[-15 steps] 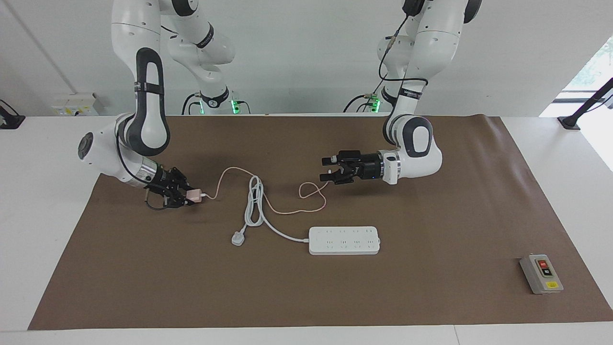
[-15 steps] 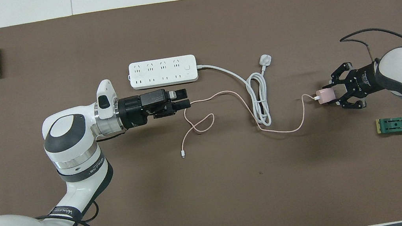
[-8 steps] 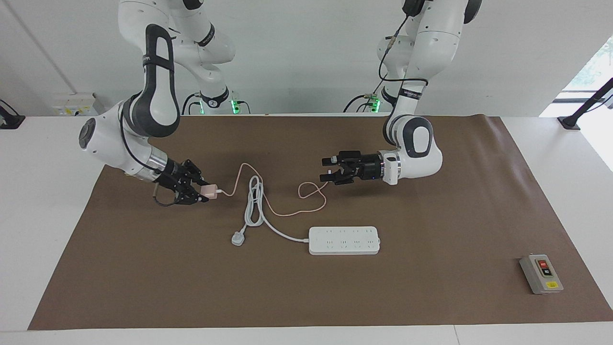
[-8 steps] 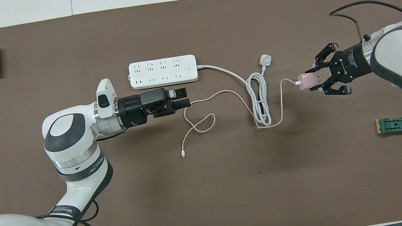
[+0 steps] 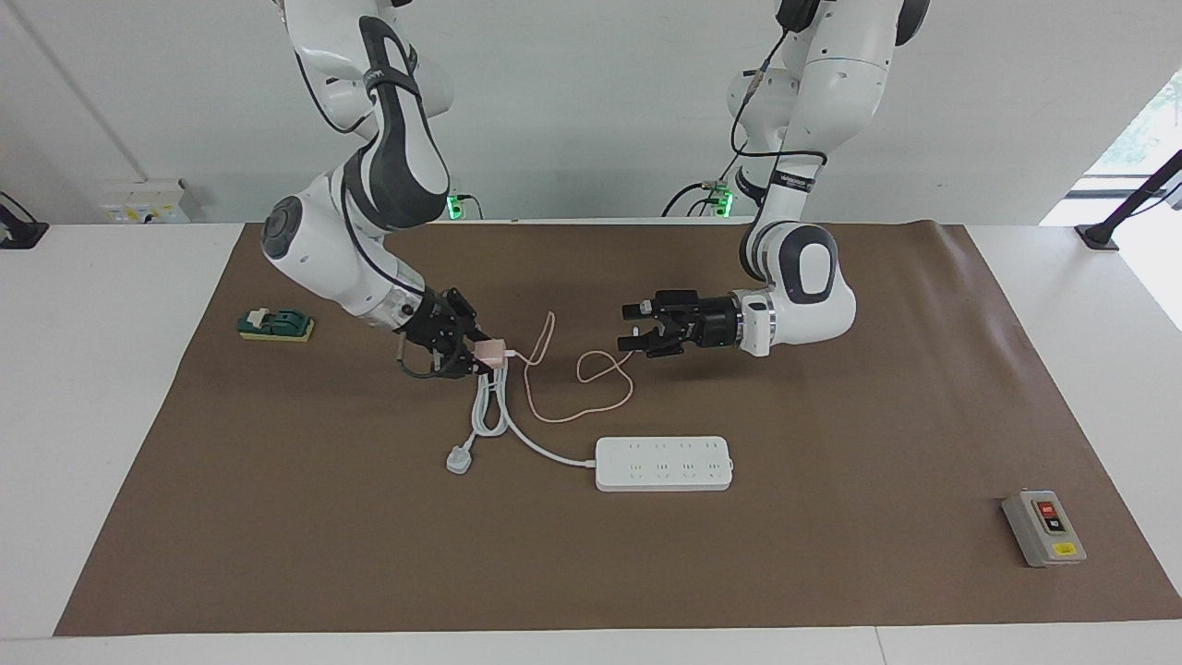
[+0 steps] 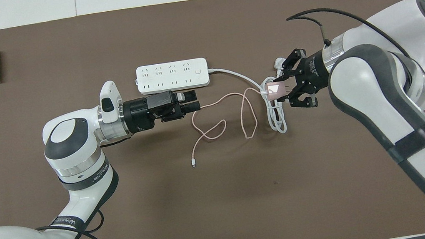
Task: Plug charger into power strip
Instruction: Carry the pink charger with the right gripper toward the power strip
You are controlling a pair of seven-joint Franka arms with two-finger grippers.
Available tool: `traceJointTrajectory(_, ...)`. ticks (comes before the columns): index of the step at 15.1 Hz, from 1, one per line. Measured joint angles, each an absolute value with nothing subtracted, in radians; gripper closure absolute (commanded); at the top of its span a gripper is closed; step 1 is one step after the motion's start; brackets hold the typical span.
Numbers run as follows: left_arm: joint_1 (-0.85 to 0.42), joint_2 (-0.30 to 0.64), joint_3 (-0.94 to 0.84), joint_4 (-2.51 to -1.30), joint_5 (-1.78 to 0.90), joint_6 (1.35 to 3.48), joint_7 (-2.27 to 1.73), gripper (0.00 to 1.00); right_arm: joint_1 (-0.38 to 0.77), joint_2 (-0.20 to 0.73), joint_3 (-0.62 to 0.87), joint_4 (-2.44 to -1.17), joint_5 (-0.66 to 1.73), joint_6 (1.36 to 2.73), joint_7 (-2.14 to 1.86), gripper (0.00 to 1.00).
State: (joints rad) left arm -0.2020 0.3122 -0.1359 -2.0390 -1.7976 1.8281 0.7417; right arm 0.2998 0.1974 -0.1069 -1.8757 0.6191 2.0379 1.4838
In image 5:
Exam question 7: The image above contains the pink charging cable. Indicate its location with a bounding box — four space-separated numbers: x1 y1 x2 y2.
503 310 637 425

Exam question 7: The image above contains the white power strip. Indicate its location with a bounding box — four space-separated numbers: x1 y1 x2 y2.
594 435 736 494

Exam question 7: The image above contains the brown table mat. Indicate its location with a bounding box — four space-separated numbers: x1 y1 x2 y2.
53 219 1182 638

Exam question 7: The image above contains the black angled stand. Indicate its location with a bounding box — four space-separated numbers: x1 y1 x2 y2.
1074 149 1182 253

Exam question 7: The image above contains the black desk clamp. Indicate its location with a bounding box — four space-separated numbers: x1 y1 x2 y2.
0 190 51 251

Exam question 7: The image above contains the white power cord with plug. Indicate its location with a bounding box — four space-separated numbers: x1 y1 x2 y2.
445 368 599 478

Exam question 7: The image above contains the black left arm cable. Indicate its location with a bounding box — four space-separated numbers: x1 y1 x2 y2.
729 26 828 186

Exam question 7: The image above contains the white wall socket box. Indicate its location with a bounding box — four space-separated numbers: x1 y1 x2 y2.
100 178 193 226

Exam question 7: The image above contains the grey on-off switch box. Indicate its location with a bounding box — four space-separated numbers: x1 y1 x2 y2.
1000 488 1089 569

